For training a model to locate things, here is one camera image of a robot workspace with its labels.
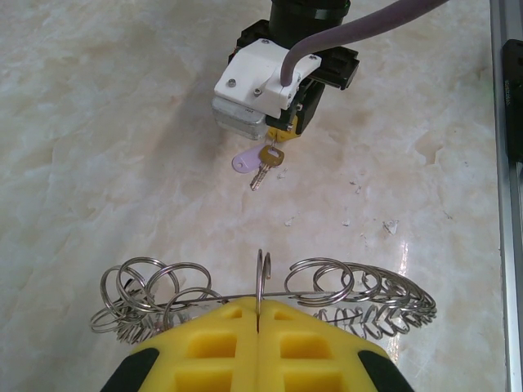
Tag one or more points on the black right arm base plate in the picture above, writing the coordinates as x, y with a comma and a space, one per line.
515, 81

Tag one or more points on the brass key with lilac tag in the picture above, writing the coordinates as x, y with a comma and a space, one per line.
267, 157

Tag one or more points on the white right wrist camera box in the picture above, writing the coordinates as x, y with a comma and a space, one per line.
249, 77

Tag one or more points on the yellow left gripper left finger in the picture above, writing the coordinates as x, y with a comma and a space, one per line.
204, 359

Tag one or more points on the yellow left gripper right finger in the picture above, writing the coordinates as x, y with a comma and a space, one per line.
310, 359

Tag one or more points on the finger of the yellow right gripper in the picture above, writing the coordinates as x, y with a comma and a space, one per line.
275, 134
306, 110

